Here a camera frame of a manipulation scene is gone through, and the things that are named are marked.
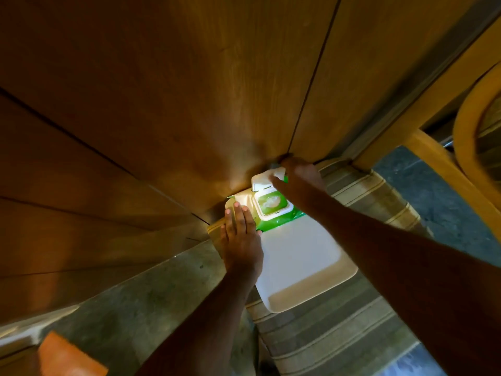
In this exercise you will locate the person's left middle finger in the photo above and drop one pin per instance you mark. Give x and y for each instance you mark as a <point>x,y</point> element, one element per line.
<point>239,217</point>

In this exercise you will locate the person's right hand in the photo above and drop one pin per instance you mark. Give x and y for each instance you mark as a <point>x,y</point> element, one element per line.
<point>303,185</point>

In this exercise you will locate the striped seat cushion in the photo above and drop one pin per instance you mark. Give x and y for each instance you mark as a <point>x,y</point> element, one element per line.
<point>332,332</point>

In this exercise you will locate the person's left forearm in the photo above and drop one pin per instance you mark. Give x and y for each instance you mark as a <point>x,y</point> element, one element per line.
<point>203,332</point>

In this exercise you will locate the person's left hand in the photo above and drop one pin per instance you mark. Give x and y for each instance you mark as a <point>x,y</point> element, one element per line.
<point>242,250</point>

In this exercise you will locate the white foam container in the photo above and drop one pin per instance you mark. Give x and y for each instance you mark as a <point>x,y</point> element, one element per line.
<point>301,262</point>

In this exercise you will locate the person's right forearm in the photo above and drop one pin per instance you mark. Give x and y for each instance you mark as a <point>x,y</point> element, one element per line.
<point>411,278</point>

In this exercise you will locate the person's right thumb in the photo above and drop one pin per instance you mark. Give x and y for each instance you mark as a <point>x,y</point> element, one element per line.
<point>280,185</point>

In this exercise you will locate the person's left little finger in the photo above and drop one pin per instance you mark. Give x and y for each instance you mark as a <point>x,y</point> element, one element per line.
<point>223,235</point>

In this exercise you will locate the curved wooden chair back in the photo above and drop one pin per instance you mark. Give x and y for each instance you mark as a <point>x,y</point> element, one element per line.
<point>467,140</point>

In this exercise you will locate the orange cloth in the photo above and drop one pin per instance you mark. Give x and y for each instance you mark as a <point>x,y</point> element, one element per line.
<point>66,358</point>

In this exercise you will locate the green wet wipes packet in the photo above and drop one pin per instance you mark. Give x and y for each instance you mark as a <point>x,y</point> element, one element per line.
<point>272,203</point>

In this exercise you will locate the wooden chair frame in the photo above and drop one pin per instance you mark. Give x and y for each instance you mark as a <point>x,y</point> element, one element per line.
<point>430,113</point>

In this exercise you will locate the brown wooden cabinet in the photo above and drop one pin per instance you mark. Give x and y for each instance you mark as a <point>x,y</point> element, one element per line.
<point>156,105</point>

